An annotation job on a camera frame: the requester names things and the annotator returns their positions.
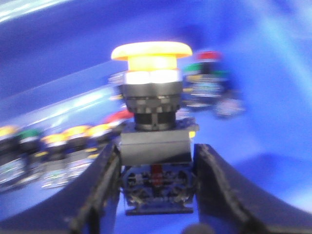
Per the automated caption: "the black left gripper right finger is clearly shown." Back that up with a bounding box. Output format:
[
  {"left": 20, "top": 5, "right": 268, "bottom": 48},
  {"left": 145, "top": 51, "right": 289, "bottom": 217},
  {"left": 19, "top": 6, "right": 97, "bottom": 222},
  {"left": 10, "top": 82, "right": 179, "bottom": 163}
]
[{"left": 194, "top": 144, "right": 312, "bottom": 234}]

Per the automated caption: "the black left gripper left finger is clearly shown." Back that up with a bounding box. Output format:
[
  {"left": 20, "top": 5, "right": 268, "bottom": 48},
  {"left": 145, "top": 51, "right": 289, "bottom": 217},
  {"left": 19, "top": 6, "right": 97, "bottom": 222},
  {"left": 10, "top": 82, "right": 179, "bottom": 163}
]
[{"left": 69, "top": 143, "right": 121, "bottom": 234}]

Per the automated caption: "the yellow mushroom push button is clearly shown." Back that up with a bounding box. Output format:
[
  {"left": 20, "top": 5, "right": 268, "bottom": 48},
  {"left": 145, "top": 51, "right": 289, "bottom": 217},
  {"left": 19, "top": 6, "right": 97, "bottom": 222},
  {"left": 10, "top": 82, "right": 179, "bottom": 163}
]
[{"left": 111, "top": 41, "right": 198, "bottom": 215}]

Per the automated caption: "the yellow push button pile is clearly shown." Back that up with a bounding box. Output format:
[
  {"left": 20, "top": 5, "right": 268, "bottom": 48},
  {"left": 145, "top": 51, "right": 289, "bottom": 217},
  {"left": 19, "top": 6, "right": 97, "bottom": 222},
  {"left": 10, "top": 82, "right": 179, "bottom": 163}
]
[{"left": 0, "top": 110, "right": 134, "bottom": 193}]

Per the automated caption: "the green push button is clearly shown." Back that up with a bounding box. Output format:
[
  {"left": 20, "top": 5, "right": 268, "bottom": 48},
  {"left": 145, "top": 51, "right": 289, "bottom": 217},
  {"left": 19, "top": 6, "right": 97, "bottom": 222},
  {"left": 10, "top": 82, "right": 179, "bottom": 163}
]
[{"left": 182, "top": 62, "right": 246, "bottom": 118}]

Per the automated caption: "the left blue plastic crate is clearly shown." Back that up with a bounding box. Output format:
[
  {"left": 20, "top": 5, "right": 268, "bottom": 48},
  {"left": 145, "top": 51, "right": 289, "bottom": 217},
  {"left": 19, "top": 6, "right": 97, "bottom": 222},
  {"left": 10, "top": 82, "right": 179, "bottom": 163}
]
[{"left": 0, "top": 0, "right": 312, "bottom": 234}]

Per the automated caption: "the red mushroom push button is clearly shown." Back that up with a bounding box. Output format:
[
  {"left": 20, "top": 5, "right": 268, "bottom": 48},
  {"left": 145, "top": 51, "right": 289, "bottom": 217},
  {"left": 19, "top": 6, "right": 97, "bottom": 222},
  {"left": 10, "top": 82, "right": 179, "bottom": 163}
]
[{"left": 196, "top": 51, "right": 222, "bottom": 61}]

